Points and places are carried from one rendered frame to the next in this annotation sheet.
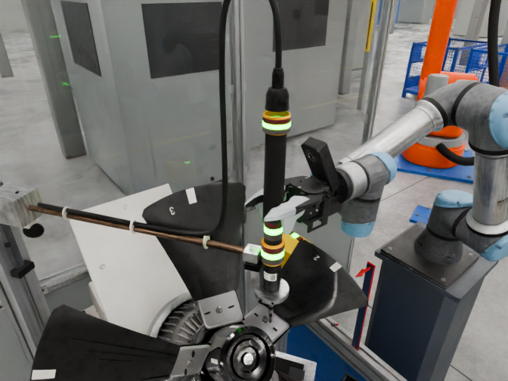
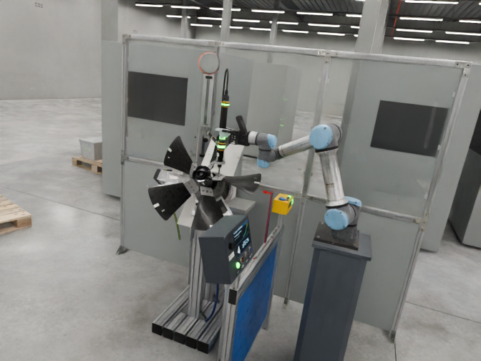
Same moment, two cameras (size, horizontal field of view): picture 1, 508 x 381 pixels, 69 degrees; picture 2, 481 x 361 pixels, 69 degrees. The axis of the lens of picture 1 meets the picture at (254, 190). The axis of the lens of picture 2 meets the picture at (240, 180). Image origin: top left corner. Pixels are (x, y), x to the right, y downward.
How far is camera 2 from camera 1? 189 cm
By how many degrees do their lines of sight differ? 53
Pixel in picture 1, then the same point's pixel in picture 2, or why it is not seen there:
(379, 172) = (262, 137)
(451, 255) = (337, 234)
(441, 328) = (313, 271)
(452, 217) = not seen: hidden behind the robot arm
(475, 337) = not seen: outside the picture
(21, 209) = (203, 130)
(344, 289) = (248, 186)
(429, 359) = (308, 295)
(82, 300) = not seen: hidden behind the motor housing
